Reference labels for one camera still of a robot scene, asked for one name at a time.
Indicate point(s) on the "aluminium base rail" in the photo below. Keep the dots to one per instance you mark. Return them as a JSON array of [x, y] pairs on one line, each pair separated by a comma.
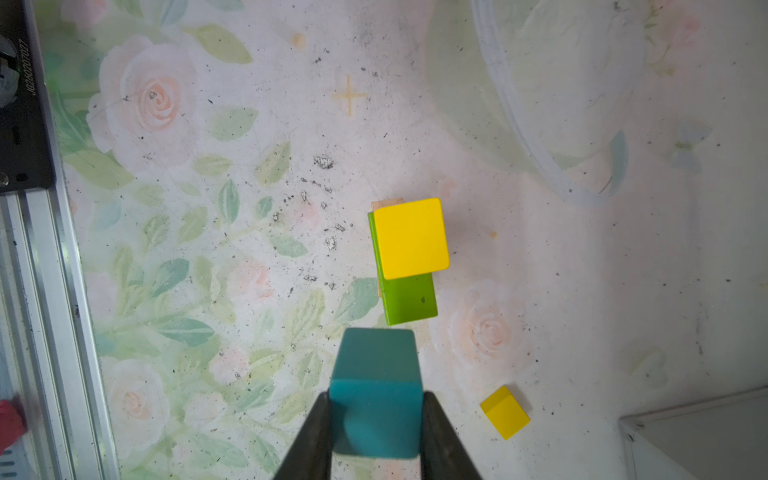
[[49, 364]]

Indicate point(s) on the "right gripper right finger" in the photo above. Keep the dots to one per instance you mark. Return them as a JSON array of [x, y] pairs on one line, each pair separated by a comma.
[[442, 454]]

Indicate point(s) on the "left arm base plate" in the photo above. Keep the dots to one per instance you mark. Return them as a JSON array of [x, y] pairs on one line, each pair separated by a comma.
[[26, 159]]

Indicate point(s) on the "small yellow cube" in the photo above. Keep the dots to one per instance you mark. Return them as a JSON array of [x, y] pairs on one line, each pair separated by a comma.
[[505, 413]]

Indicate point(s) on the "natural wood block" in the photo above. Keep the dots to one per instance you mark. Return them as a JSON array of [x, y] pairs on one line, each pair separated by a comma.
[[376, 205]]

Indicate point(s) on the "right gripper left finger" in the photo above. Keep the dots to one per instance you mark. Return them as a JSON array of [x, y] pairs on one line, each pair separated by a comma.
[[310, 455]]

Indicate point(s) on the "teal cube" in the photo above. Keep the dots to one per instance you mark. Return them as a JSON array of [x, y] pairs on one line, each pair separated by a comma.
[[376, 394]]

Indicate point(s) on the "pink toy figure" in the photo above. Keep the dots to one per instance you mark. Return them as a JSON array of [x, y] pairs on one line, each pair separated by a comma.
[[12, 424]]

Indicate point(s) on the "green rectangular block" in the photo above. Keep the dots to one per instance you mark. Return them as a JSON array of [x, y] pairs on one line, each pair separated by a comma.
[[405, 299]]

